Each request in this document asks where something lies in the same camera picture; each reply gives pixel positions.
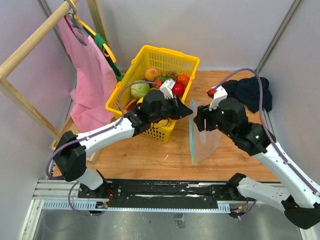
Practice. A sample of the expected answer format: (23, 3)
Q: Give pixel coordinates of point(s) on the pink shirt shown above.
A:
(95, 79)

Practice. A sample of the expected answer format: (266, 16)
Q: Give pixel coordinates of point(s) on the yellow plastic basket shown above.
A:
(163, 60)

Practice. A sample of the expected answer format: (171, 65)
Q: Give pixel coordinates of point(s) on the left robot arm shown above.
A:
(72, 150)

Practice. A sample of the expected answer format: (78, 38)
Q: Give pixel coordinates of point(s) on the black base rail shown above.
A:
(147, 194)

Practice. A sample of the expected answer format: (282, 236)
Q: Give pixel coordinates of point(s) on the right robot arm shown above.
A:
(300, 198)

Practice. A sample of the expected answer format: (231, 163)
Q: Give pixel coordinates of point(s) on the green cabbage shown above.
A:
(139, 90)

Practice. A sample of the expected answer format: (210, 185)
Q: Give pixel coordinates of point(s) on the clear zip top bag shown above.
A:
(202, 144)

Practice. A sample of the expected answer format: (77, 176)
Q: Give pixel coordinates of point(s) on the red apple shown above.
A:
(178, 89)

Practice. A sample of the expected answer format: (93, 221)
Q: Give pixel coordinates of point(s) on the green garment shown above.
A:
(110, 60)

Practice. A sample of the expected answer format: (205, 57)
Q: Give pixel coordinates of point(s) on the yellow hanger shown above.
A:
(74, 12)

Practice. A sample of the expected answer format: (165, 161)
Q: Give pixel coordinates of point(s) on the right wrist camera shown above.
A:
(217, 96)

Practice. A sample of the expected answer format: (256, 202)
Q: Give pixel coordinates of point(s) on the orange persimmon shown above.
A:
(183, 79)

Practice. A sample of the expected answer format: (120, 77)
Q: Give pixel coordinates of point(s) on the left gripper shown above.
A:
(180, 110)

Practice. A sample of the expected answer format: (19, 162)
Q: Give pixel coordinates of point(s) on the green grapes bunch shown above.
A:
(163, 76)

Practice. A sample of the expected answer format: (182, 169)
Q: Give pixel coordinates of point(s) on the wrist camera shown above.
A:
(217, 96)
(165, 90)

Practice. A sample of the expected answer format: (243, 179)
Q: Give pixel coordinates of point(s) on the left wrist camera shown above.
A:
(165, 90)

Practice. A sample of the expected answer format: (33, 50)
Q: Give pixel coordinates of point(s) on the peach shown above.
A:
(150, 74)

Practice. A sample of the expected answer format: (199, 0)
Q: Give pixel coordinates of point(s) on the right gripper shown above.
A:
(204, 113)

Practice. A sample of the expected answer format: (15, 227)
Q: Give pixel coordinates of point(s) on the grey hanger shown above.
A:
(76, 27)

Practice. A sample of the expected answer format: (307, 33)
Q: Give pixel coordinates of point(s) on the dark navy cloth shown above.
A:
(247, 91)

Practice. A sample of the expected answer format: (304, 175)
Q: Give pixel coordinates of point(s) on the wooden clothes rack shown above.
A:
(10, 64)

